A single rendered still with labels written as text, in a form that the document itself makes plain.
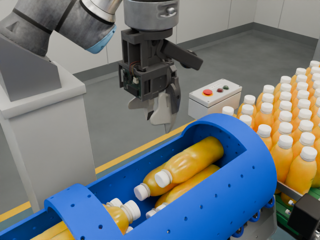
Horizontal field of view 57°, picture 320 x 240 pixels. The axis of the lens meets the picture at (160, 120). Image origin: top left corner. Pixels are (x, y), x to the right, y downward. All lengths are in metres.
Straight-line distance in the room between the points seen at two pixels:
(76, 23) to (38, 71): 0.22
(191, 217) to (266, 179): 0.23
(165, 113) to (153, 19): 0.18
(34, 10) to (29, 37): 0.09
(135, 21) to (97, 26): 0.69
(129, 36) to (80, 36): 0.71
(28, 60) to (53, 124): 0.28
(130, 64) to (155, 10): 0.10
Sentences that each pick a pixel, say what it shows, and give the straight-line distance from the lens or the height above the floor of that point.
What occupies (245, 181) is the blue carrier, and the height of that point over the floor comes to 1.18.
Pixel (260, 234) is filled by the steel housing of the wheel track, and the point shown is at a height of 0.88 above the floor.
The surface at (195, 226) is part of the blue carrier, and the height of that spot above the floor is 1.17.
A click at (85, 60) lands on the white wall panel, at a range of 3.68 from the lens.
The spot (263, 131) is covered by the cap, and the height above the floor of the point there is 1.10.
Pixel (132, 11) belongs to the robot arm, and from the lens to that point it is 0.48.
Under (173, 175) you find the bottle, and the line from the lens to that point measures 0.73.
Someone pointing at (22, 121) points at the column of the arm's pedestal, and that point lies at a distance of 1.21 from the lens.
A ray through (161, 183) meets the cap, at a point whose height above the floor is 1.11.
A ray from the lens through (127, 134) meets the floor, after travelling 2.75.
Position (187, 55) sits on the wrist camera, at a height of 1.44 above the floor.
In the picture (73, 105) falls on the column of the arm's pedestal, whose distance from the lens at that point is 1.26.
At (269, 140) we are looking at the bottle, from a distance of 0.99.
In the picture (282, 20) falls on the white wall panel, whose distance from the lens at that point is 5.50.
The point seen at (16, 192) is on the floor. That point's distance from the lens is 2.45.
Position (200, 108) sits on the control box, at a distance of 1.11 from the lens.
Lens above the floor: 1.64
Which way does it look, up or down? 34 degrees down
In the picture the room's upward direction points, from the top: straight up
